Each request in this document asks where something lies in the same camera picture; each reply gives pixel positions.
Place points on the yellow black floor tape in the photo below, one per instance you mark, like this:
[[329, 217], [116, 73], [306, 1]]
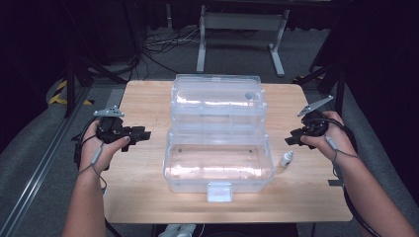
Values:
[[59, 95]]

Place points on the black metal stand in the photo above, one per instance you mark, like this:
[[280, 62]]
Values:
[[336, 82], [70, 85]]

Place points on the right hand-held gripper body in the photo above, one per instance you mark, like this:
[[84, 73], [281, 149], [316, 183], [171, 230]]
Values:
[[315, 125]]

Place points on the white metal desk frame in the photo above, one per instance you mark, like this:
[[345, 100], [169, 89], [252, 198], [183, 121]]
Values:
[[242, 21]]

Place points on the person's left hand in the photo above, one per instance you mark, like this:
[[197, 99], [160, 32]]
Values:
[[102, 151]]

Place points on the person's right hand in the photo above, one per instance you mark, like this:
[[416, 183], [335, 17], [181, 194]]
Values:
[[336, 144]]

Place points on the person's white shoe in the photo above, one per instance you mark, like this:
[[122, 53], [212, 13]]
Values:
[[176, 230]]

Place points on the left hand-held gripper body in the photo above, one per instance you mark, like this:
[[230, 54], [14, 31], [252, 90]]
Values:
[[110, 126]]

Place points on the clear plastic storage box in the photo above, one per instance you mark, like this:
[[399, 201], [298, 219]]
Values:
[[217, 135]]

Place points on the metal floor rail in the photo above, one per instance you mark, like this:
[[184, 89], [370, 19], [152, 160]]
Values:
[[33, 174]]

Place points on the small grey tag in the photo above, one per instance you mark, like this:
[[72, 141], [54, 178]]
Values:
[[335, 182]]

